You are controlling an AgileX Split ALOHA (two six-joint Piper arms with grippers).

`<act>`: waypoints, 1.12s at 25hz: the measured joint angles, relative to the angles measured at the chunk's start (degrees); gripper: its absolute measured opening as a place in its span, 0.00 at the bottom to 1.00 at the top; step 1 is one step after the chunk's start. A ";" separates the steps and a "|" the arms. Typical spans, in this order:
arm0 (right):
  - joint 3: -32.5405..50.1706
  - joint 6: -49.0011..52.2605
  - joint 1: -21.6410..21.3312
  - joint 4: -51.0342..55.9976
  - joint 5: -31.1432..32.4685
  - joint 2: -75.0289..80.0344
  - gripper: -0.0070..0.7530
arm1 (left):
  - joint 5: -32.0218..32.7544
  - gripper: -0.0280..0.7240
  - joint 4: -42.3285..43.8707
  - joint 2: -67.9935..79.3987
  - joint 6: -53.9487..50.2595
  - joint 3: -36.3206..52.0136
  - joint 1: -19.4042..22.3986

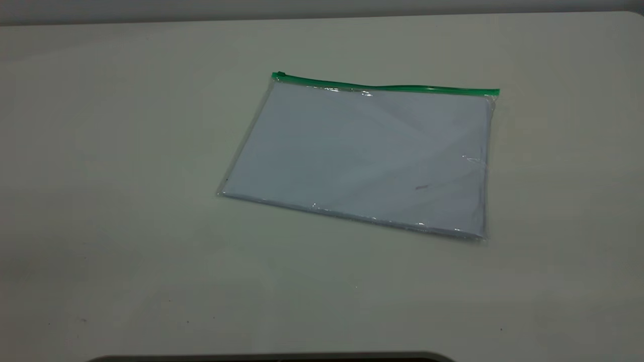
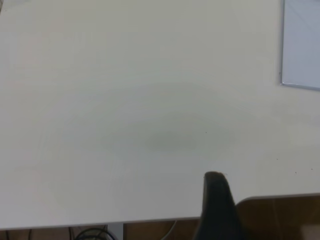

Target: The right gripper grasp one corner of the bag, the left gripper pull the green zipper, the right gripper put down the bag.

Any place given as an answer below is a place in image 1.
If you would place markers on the clear zip bag green strip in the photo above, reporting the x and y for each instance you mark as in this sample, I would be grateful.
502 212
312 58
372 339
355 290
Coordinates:
382 88

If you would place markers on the green zipper slider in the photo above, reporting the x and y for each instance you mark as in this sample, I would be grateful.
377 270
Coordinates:
279 76

